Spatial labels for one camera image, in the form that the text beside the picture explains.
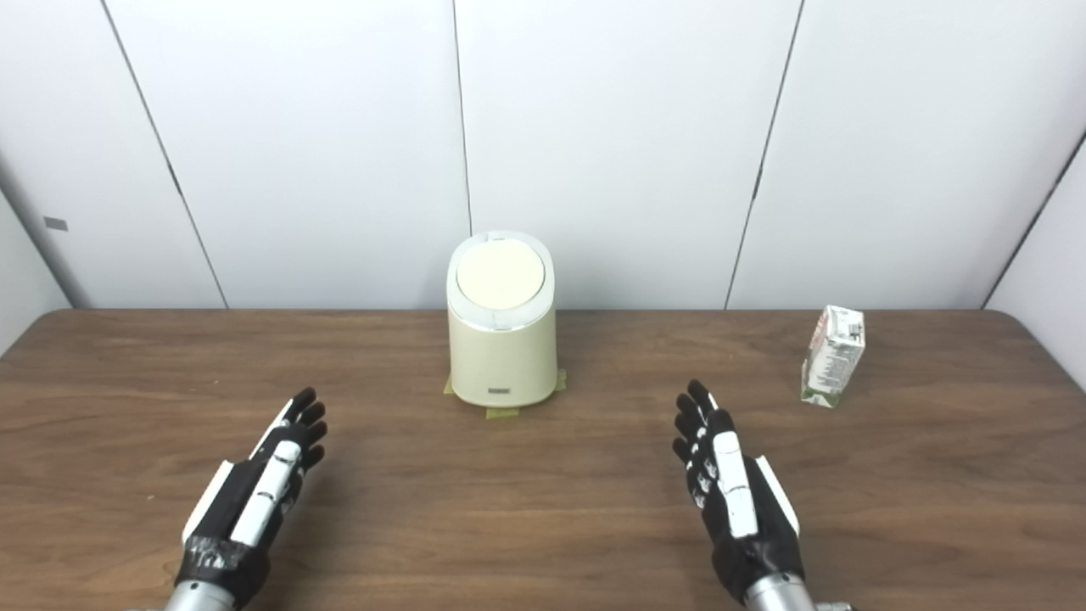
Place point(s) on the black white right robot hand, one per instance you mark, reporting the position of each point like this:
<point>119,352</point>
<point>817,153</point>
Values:
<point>738,501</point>

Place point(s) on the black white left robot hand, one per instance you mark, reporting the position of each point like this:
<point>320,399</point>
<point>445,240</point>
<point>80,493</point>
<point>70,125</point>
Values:
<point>254,509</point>

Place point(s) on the white green milk carton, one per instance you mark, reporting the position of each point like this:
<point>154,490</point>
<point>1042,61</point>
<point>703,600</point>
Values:
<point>833,356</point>

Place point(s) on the cream-colored bin body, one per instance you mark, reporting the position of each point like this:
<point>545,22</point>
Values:
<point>502,356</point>

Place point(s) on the cream round bin lid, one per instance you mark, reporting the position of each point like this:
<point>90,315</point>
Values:
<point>501,276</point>

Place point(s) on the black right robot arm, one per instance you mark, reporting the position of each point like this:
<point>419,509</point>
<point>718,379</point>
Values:
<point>776,596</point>

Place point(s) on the small grey wall label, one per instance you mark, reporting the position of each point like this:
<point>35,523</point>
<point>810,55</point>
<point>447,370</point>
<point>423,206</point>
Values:
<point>55,224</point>

